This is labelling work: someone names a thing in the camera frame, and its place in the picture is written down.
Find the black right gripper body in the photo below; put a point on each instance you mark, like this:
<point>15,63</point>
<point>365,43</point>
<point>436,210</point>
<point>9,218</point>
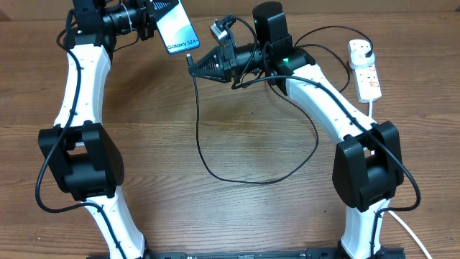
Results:
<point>233,65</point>

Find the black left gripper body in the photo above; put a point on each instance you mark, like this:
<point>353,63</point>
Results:
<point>145,19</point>

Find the blue Galaxy smartphone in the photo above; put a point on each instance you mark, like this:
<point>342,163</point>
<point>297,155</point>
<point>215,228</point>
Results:
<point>176,31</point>

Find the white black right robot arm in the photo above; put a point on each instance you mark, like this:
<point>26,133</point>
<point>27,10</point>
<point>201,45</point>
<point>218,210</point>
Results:
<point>367,166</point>

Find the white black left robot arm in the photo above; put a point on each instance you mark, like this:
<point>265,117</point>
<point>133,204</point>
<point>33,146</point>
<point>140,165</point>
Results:
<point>77,149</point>

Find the white charger plug adapter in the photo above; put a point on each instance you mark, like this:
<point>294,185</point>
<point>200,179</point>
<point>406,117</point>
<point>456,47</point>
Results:
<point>357,50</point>

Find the white power strip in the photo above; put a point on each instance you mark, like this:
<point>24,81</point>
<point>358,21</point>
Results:
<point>367,84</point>

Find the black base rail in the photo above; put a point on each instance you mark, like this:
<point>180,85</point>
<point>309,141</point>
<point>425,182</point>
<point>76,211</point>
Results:
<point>316,253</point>

